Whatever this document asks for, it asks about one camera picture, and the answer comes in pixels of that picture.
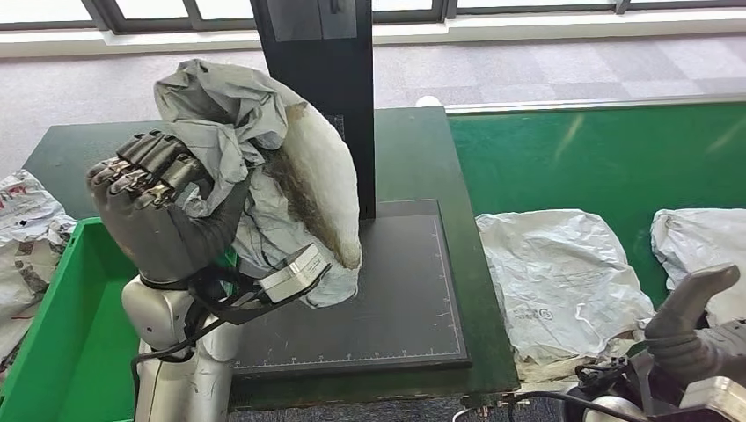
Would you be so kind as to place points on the white round knob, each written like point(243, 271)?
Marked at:
point(428, 102)

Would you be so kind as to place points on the black left camera bracket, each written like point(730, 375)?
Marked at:
point(233, 311)

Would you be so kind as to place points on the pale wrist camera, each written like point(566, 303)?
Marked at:
point(294, 274)
point(717, 399)

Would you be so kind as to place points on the pale printed parcel bag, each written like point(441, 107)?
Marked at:
point(699, 239)

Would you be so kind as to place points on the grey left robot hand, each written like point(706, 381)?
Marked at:
point(151, 239)

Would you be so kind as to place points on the green conveyor belt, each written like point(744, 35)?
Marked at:
point(583, 157)

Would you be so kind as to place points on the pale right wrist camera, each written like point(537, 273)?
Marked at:
point(717, 399)

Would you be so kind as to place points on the black inbound scanner machine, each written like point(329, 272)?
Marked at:
point(326, 76)

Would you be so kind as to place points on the dark green table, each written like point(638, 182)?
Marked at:
point(419, 163)

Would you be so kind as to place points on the dark machine screen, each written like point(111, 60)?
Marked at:
point(309, 20)

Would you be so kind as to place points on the green plastic crate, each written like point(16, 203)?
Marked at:
point(76, 349)

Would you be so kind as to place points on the dark window frame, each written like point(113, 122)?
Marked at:
point(163, 24)

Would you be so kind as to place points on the grey parcel bag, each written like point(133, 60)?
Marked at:
point(221, 116)

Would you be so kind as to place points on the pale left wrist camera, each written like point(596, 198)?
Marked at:
point(294, 274)

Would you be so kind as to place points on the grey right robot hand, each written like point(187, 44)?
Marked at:
point(676, 338)

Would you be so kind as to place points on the black yellow ruler label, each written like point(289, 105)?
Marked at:
point(338, 123)

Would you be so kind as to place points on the white bag red print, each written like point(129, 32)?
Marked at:
point(29, 221)

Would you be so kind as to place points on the pale parcel bag brown edge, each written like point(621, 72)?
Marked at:
point(553, 274)

